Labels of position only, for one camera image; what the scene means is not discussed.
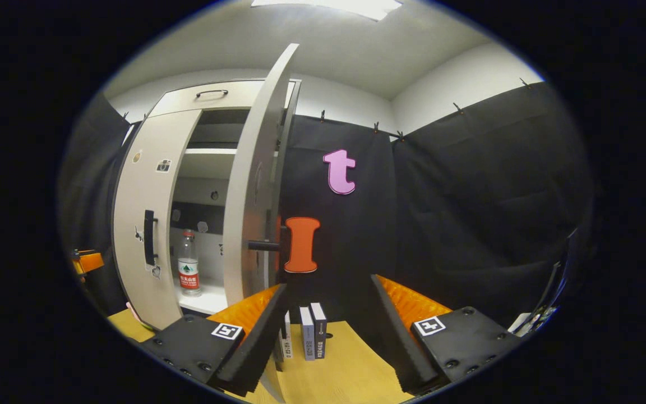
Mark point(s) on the white cabinet door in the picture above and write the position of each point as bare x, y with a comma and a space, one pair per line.
132, 196
244, 196

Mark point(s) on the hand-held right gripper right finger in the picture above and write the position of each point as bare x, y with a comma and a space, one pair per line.
398, 342

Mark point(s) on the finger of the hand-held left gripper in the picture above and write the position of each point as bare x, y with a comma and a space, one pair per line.
90, 262

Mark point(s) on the black upright box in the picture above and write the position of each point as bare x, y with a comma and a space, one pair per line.
319, 331

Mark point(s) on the pink soft toy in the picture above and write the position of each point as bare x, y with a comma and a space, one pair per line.
135, 314

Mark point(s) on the grey upright box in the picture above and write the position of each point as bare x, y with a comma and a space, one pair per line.
307, 336

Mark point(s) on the black backdrop cloth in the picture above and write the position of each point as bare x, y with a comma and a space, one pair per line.
469, 196
90, 185

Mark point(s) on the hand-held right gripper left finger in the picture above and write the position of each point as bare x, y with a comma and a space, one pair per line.
261, 336

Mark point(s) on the clear plastic bottle red label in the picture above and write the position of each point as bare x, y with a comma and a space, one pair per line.
189, 269

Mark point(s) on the white cabinet drawer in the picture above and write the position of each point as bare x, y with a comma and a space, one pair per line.
177, 101

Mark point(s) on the white upright box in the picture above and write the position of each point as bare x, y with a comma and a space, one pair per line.
287, 339

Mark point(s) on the white and blue item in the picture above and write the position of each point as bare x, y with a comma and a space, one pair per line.
527, 322

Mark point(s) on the white and grey cabinet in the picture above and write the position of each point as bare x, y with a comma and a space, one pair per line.
211, 191

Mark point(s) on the wide ceiling light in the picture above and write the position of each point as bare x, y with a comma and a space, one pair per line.
328, 7

